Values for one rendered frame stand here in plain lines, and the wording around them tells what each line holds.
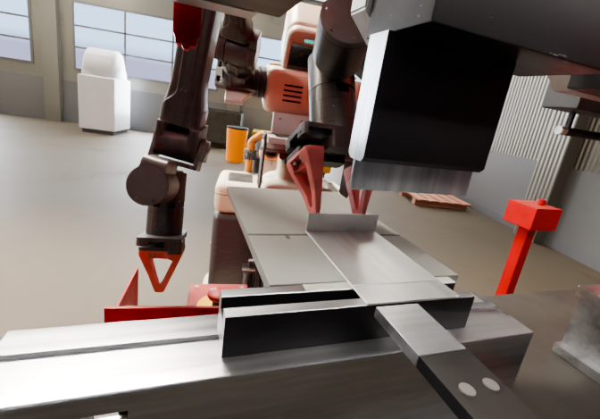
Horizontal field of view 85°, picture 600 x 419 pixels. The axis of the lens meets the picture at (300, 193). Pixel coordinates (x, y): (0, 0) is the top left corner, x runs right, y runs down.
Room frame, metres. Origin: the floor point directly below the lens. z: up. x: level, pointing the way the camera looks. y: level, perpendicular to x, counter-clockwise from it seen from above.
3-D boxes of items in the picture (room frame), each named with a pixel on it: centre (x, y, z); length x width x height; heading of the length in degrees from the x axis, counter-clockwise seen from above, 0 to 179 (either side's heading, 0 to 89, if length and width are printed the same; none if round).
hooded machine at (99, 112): (6.78, 4.22, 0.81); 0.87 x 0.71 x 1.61; 12
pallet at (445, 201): (5.09, -1.98, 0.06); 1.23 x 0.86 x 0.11; 11
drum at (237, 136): (5.73, 1.24, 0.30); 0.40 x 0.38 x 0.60; 12
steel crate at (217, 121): (7.28, 1.95, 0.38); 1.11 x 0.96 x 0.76; 11
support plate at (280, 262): (0.37, -0.02, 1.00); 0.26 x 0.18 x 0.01; 21
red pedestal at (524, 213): (1.73, -1.27, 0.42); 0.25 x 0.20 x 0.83; 21
